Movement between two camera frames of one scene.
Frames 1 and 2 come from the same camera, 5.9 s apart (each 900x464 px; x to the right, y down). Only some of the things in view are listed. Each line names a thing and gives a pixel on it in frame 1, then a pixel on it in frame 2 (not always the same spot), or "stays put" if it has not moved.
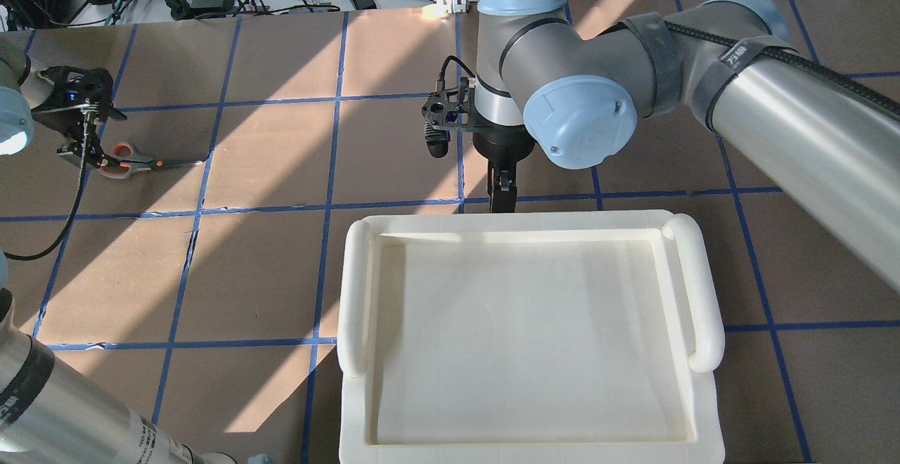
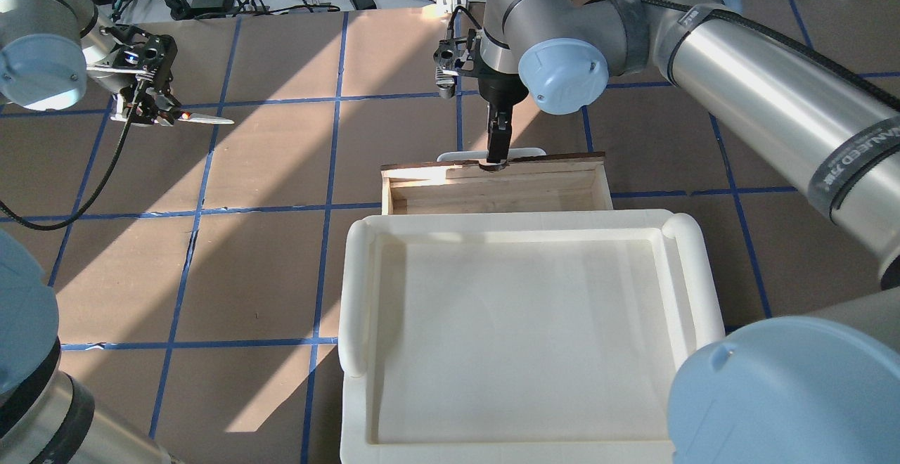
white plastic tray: [564, 337] stays put
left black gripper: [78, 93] to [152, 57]
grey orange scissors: [131, 162] to [205, 119]
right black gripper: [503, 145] to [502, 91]
